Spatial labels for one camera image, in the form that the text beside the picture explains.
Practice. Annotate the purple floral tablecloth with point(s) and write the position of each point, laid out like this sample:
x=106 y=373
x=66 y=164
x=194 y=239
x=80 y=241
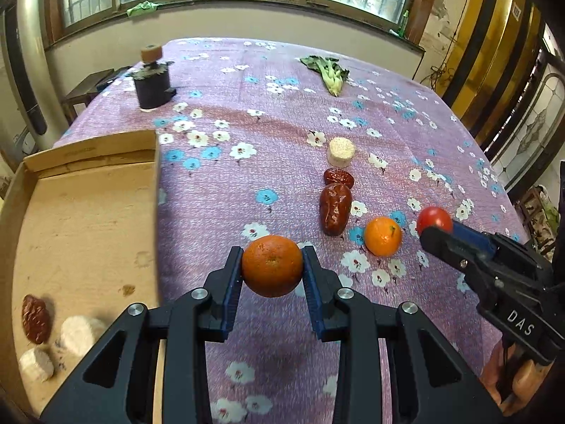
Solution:
x=244 y=149

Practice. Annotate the dark wooden side table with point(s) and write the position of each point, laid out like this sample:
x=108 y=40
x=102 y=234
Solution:
x=88 y=89

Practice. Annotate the beige cylinder cake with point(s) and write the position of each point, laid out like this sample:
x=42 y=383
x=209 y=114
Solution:
x=340 y=152
x=78 y=334
x=36 y=365

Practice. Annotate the person's right hand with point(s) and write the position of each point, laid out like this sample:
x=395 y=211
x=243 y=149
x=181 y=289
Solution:
x=525 y=382

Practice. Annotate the small round red date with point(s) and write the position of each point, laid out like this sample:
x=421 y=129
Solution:
x=335 y=175

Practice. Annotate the green bok choy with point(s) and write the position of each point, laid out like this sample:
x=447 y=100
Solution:
x=331 y=72

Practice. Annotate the red cherry tomato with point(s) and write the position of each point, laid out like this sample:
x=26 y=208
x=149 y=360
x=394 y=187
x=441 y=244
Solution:
x=434 y=217

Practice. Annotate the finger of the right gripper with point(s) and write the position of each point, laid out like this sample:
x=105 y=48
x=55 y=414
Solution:
x=483 y=242
x=466 y=260

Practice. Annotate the large textured orange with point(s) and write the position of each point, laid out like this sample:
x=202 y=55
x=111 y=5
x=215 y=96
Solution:
x=272 y=266

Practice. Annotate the black grinder jar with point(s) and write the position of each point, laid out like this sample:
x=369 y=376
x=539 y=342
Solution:
x=152 y=81

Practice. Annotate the large red date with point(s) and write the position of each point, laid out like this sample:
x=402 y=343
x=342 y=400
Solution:
x=335 y=208

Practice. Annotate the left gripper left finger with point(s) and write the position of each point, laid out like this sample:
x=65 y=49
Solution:
x=153 y=359

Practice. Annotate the shallow cardboard box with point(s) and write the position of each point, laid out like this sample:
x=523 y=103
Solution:
x=79 y=231

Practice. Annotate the tall standing air conditioner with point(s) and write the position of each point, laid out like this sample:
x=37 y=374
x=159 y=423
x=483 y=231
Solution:
x=28 y=72

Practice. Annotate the green bottle on sill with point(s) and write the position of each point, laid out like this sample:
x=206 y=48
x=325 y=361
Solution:
x=403 y=23

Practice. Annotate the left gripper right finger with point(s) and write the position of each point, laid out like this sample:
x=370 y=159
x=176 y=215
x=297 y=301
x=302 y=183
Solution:
x=393 y=360

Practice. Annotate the green cloth on sill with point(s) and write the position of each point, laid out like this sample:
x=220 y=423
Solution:
x=142 y=9

